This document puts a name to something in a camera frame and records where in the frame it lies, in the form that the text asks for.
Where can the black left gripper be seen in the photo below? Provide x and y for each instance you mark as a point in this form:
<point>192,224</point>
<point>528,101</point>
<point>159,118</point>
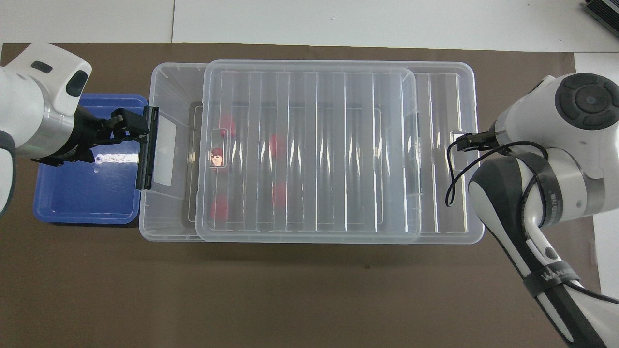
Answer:
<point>80,140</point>

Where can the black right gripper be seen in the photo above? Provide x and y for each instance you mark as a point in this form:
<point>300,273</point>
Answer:
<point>503,137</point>

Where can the clear plastic box lid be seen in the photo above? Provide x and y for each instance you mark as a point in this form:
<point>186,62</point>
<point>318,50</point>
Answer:
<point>449,193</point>

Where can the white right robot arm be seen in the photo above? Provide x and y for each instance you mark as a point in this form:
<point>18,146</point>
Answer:
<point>580,159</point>

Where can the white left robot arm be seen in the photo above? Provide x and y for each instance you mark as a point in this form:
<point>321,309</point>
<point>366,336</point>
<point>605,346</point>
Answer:
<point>29,87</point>

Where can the black box latch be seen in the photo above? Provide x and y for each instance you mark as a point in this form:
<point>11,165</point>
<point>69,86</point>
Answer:
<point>145,164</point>

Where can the blue plastic tray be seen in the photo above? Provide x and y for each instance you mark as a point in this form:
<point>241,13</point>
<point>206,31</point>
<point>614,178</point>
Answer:
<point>87,193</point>

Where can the clear plastic storage box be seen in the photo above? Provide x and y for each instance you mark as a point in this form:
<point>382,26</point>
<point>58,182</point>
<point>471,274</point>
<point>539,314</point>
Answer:
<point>169,208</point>

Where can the black ribbed device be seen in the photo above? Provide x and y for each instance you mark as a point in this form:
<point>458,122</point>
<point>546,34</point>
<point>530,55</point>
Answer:
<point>604,9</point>

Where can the brown paper table mat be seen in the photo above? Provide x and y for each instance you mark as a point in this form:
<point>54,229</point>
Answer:
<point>290,299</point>

